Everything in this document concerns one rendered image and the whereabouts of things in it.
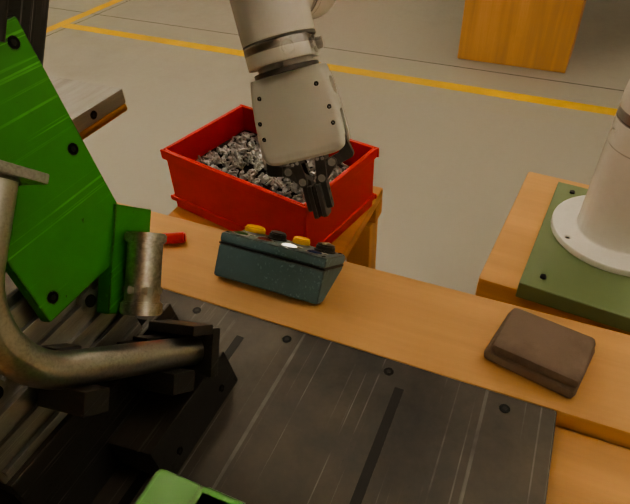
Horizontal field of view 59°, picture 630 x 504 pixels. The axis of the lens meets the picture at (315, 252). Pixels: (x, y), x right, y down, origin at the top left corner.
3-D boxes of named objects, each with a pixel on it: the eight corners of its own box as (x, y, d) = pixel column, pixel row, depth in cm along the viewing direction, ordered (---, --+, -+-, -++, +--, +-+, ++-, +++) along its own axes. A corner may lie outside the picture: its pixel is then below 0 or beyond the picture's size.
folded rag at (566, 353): (480, 359, 63) (485, 341, 61) (508, 316, 68) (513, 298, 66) (571, 402, 58) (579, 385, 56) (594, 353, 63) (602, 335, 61)
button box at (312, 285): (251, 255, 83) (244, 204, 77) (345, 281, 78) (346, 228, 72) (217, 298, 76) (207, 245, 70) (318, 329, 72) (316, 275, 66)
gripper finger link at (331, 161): (338, 153, 67) (351, 206, 68) (313, 159, 67) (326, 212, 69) (334, 156, 64) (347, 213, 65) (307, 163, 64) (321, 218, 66)
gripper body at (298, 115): (332, 49, 65) (354, 143, 68) (252, 72, 68) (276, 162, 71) (321, 46, 58) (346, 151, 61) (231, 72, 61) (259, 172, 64)
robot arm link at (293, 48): (325, 32, 65) (331, 58, 66) (255, 52, 68) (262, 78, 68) (311, 26, 58) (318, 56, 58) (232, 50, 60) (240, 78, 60)
